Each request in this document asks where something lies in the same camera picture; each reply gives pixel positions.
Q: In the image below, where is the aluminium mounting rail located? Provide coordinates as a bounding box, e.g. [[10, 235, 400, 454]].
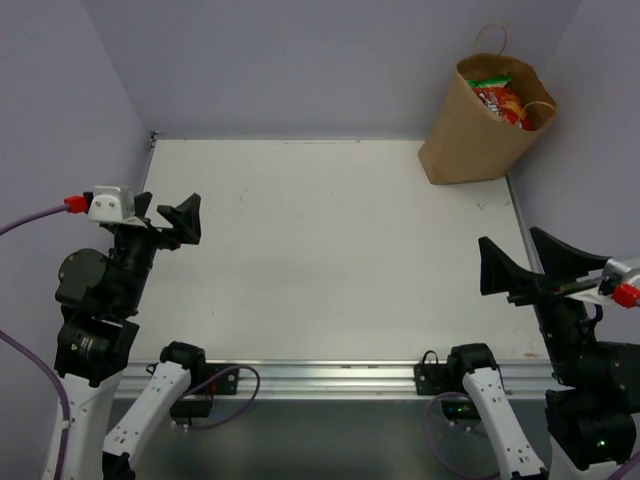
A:
[[113, 360, 556, 401]]

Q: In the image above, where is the orange Doritos chip bag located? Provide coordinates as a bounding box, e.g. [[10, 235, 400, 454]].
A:
[[472, 85, 534, 131]]

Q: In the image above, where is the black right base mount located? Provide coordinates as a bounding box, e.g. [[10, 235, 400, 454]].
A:
[[413, 349, 486, 436]]

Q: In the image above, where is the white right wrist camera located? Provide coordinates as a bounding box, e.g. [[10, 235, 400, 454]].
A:
[[569, 256, 639, 309]]

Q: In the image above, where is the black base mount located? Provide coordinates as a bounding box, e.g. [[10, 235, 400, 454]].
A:
[[169, 363, 253, 431], [413, 349, 486, 436]]

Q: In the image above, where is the brown paper bag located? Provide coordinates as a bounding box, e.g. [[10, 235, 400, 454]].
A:
[[418, 46, 557, 185]]

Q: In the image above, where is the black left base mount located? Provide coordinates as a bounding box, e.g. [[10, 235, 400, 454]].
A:
[[169, 363, 253, 431]]

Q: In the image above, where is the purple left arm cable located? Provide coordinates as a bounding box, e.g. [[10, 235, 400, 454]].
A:
[[0, 193, 94, 480]]

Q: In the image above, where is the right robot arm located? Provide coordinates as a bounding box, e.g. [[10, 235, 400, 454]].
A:
[[445, 227, 639, 479]]

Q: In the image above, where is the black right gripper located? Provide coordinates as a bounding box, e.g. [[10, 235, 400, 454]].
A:
[[483, 224, 624, 387]]

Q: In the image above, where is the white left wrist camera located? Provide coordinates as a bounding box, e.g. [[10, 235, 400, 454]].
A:
[[88, 186, 135, 224]]

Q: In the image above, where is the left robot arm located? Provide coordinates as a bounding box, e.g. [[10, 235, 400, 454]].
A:
[[42, 187, 208, 479]]

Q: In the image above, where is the green white Chuba snack bag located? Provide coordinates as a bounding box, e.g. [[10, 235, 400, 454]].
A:
[[467, 75, 511, 89]]

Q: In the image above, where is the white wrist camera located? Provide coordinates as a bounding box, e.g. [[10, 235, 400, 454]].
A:
[[569, 256, 639, 309], [88, 186, 135, 224]]

